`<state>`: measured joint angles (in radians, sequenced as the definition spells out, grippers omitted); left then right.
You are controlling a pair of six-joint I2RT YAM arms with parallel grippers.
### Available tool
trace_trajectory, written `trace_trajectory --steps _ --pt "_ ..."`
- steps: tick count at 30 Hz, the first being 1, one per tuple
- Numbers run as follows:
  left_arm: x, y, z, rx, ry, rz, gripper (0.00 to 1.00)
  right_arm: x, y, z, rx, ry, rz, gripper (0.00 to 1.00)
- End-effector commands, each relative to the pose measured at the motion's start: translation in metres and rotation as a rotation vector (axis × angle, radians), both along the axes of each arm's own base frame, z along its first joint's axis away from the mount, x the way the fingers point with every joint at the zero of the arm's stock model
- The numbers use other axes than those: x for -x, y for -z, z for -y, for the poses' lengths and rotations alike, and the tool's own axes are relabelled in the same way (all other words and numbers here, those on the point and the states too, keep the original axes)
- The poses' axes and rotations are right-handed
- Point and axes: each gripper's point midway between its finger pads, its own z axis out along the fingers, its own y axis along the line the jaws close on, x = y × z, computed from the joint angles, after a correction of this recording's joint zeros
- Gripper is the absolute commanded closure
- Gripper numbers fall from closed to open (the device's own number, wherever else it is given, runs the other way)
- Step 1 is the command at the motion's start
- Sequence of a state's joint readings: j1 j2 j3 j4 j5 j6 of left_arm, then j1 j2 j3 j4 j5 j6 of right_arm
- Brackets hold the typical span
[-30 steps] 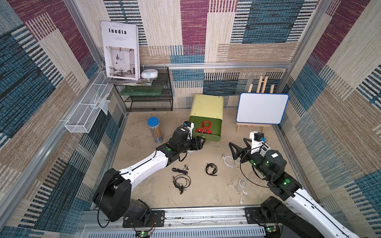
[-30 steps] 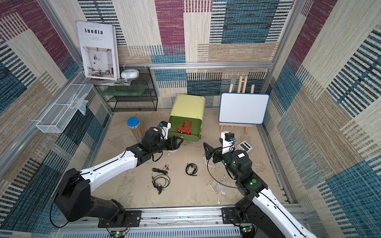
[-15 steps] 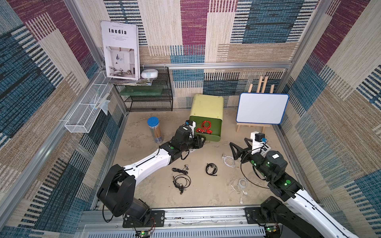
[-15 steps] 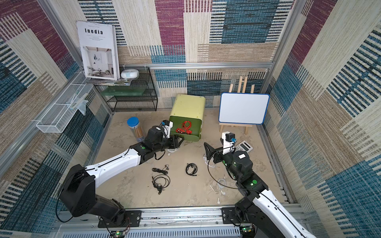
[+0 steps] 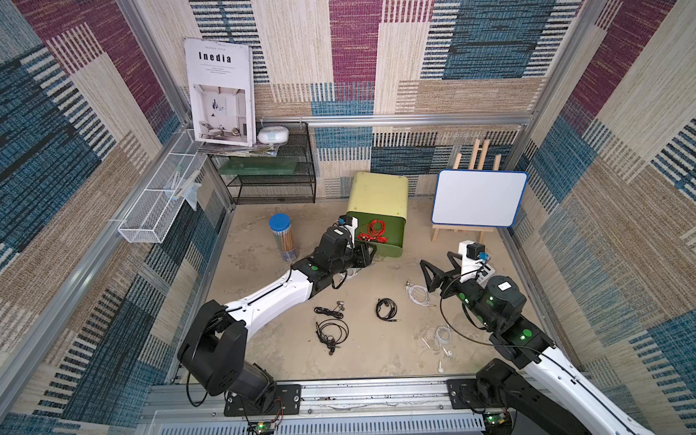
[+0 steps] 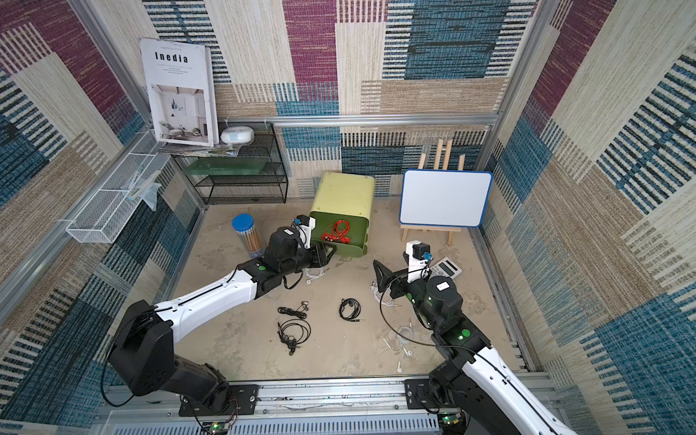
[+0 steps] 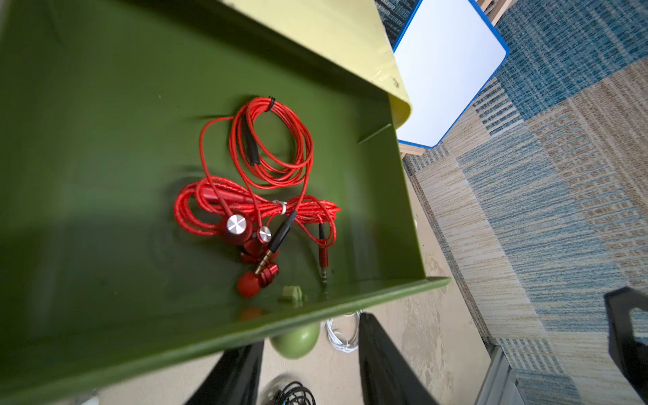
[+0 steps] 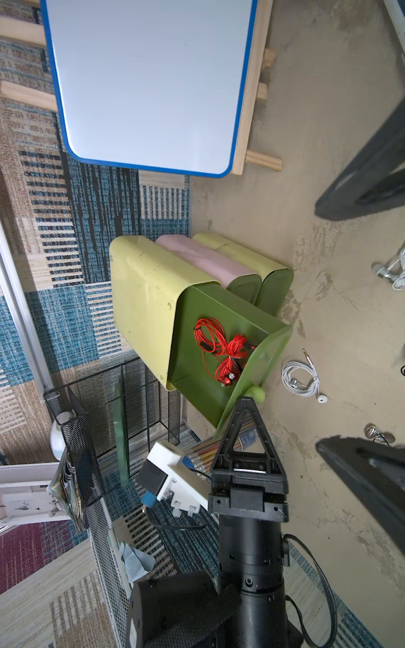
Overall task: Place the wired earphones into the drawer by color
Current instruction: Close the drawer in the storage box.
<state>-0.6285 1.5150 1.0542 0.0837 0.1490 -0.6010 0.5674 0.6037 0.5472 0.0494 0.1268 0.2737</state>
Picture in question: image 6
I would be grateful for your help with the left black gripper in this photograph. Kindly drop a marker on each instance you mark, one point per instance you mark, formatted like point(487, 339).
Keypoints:
point(318, 254)

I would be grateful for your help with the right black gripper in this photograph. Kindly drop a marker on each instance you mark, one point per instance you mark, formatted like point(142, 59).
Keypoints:
point(397, 285)

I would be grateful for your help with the red earphones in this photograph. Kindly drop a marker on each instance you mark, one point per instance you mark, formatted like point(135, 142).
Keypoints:
point(335, 238)
point(341, 228)

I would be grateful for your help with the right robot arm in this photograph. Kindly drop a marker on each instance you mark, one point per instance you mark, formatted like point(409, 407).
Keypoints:
point(473, 376)

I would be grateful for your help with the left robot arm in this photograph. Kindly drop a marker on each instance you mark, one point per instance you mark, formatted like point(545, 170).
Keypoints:
point(143, 349)

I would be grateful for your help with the white earphones centre right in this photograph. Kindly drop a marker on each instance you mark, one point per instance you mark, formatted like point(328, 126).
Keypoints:
point(381, 298)

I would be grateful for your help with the white earphones near cabinet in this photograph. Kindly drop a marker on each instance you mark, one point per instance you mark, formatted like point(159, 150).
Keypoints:
point(313, 274)

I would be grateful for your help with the black earphones round coil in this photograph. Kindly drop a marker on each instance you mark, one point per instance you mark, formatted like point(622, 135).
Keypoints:
point(350, 310)

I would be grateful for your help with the black earphones small coil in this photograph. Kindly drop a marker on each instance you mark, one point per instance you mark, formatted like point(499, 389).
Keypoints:
point(299, 313)

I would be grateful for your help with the green three-drawer cabinet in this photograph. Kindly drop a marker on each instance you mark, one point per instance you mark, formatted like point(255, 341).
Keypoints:
point(348, 197)

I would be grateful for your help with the black earphones large loop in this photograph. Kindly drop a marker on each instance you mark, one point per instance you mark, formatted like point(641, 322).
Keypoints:
point(293, 333)

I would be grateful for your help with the blue-lid pencil canister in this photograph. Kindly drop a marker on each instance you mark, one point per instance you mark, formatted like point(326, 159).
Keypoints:
point(244, 226)

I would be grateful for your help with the white calculator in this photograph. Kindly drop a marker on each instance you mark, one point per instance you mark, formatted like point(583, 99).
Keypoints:
point(446, 268)

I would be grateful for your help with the small whiteboard on easel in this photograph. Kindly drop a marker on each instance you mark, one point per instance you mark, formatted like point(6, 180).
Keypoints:
point(439, 199)

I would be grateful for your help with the green sheet on shelf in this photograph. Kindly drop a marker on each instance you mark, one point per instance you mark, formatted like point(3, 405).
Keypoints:
point(225, 167)

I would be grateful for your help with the white oval case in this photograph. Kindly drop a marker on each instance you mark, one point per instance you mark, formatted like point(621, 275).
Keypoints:
point(237, 135)

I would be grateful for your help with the Inedia magazine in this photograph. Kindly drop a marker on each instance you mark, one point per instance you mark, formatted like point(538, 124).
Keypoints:
point(179, 84)

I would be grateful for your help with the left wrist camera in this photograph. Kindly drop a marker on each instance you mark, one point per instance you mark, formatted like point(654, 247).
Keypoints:
point(305, 226)

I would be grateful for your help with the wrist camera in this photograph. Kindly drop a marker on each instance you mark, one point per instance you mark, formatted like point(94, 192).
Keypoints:
point(418, 258)
point(305, 226)

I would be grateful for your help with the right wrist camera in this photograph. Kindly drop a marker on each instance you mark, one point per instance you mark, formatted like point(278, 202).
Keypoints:
point(418, 258)

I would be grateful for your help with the black wire shelf rack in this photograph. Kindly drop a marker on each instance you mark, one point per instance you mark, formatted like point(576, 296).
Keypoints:
point(270, 186)

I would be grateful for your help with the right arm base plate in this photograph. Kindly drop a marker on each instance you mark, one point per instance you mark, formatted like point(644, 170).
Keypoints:
point(420, 395)

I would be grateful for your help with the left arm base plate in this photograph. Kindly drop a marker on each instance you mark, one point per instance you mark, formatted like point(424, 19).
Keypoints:
point(238, 398)

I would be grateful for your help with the white wire basket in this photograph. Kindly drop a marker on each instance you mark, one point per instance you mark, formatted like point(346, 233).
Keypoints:
point(106, 213)

